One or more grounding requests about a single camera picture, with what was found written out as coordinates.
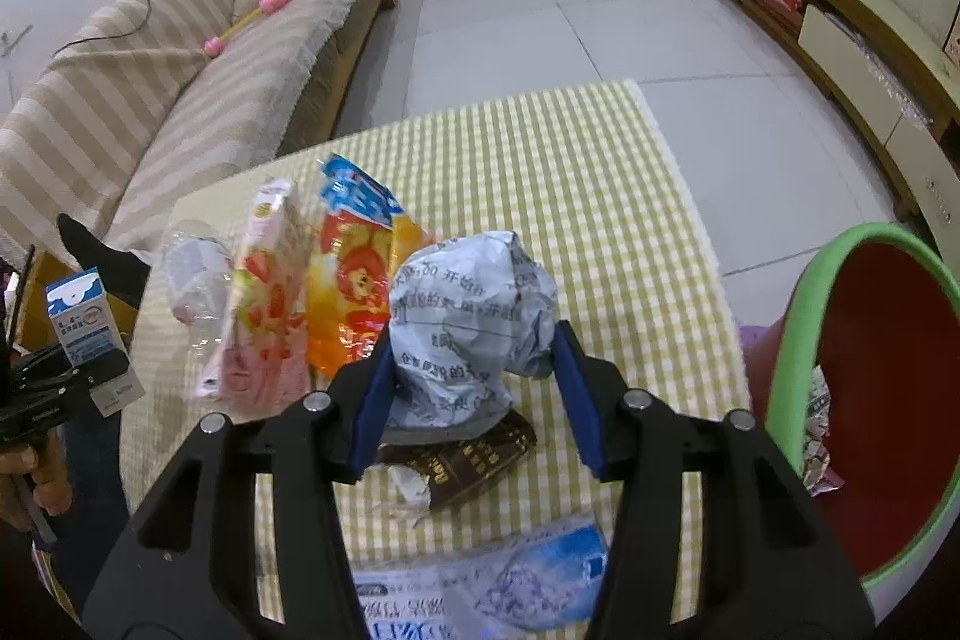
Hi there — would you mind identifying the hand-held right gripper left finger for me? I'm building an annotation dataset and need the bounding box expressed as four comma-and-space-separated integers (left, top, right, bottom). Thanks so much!
79, 336, 402, 640

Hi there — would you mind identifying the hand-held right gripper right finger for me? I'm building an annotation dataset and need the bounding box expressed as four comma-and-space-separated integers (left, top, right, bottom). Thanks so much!
551, 321, 875, 640

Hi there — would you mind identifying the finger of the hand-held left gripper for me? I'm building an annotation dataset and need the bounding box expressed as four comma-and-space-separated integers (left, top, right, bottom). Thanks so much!
11, 346, 132, 402

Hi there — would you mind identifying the blue white milk carton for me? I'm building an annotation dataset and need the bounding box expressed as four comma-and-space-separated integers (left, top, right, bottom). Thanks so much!
45, 267, 147, 416

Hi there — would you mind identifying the brown chocolate box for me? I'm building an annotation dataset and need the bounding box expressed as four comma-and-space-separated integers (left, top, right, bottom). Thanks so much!
379, 411, 539, 510

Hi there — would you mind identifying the newspaper ball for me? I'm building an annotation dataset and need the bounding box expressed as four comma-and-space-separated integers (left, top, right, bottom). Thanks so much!
386, 230, 560, 442

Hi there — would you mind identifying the pink snack box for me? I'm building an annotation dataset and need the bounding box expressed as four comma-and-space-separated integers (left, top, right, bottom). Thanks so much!
191, 176, 316, 420

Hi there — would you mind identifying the green rimmed red bin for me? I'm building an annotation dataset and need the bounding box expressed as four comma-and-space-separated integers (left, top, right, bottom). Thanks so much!
761, 222, 960, 626

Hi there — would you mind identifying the person's left hand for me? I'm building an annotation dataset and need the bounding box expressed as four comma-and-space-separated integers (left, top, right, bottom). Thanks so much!
0, 441, 74, 536

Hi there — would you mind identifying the person's leg in jeans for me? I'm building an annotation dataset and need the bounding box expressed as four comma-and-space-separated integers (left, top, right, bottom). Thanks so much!
56, 411, 132, 611

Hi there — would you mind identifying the orange snack bag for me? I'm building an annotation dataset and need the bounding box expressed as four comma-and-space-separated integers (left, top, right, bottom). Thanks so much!
304, 154, 432, 378

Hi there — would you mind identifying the black phone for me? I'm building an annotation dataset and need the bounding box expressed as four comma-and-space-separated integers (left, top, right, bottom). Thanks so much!
58, 212, 151, 304

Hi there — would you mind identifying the clear plastic bottle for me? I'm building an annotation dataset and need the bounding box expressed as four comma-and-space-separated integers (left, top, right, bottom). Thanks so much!
161, 218, 237, 378

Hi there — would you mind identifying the blue white tissue pack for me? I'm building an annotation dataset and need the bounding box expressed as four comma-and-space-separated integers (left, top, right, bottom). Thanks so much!
352, 511, 612, 640

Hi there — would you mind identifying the beige striped sofa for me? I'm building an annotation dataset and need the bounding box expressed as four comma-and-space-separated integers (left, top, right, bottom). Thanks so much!
0, 0, 398, 266

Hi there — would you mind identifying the black cable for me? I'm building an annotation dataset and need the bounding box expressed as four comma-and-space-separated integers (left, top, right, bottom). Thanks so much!
52, 0, 156, 60

